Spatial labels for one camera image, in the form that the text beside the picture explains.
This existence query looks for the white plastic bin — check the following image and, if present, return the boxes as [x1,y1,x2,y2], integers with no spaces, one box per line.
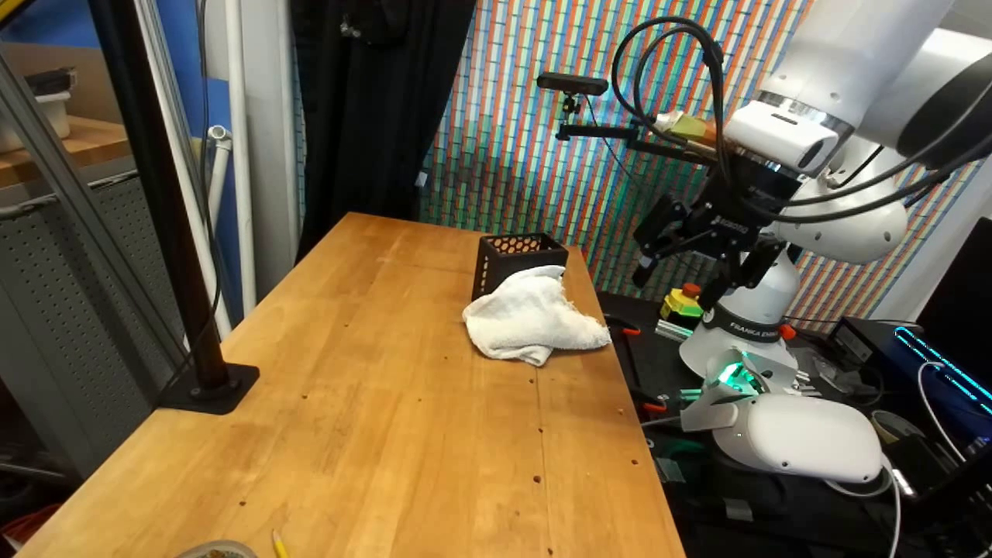
[0,66,77,144]

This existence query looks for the white headset cable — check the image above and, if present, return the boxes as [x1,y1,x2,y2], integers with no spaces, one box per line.
[826,462,917,558]

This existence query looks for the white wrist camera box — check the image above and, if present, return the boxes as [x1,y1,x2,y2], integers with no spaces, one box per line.
[722,90,847,174]

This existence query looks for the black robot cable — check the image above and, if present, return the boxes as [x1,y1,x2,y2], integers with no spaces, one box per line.
[609,14,992,226]

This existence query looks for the round glass jar rim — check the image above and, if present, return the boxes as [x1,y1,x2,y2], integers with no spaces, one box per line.
[174,539,259,558]

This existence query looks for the black curtain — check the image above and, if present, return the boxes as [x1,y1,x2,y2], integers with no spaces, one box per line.
[288,0,477,262]

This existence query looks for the blue-edged black box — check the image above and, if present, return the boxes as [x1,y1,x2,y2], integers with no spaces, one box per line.
[887,321,992,445]

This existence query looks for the black pegboard base plate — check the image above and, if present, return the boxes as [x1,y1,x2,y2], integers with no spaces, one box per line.
[595,290,725,490]

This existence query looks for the white pipe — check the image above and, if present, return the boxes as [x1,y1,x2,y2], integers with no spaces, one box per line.
[199,120,235,338]

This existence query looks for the grey pegboard cabinet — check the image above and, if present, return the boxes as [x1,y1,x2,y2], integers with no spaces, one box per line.
[0,116,211,476]

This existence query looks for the black bag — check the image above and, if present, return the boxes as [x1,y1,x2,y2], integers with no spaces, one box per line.
[661,444,992,558]

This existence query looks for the yellow emergency stop button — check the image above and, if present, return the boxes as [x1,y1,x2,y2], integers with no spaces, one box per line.
[654,279,709,344]

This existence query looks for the black pole stand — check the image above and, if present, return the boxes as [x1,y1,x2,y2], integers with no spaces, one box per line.
[88,0,259,415]

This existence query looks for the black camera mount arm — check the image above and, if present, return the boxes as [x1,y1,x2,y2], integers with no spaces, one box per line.
[555,92,725,166]

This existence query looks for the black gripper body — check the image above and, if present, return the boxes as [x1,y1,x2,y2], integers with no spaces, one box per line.
[702,152,804,244]

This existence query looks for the small black perforated basket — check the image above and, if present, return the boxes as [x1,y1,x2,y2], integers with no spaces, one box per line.
[467,231,569,304]

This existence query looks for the black monitor panel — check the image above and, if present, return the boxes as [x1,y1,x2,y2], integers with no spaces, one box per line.
[910,215,992,363]

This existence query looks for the black stereo camera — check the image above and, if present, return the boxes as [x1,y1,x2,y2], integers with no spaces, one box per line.
[534,68,612,99]

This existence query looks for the white terry towel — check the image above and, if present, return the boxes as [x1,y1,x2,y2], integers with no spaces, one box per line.
[458,265,613,370]

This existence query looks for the white VR headset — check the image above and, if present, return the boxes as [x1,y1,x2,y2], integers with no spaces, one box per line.
[678,392,917,503]

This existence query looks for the black metal stand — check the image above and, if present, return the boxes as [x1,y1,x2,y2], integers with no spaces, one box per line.
[0,55,211,401]

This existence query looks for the white looped cable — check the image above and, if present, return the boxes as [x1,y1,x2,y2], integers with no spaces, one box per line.
[910,356,974,465]

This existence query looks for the teal white crumpled object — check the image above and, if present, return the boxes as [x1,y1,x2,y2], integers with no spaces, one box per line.
[702,350,773,405]

